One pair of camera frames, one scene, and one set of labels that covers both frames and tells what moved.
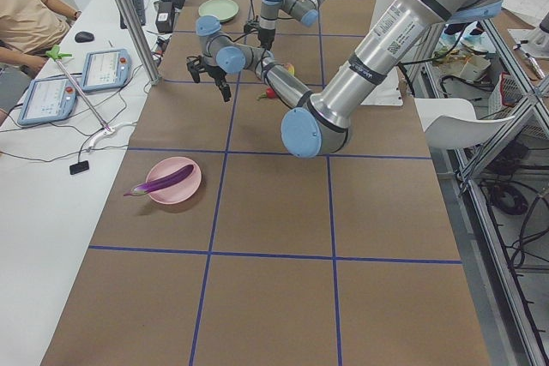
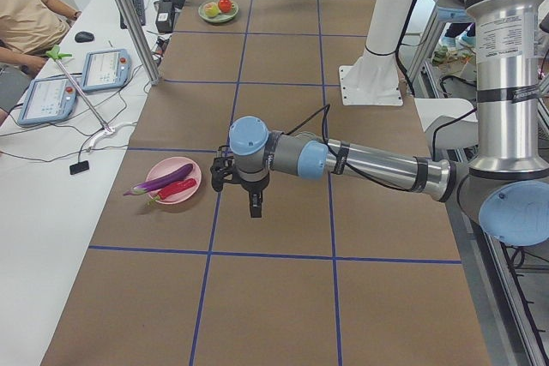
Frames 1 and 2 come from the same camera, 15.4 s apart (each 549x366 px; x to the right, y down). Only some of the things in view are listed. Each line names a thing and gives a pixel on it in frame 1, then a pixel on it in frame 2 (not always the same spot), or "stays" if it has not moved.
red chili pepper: [268, 93] -> [175, 189]
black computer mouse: [84, 37] stays
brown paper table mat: [218, 248] stays
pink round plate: [180, 190] stays
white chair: [451, 123] stays
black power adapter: [165, 15] stays
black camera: [195, 67] -> [222, 168]
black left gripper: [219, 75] -> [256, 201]
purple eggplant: [166, 180] stays
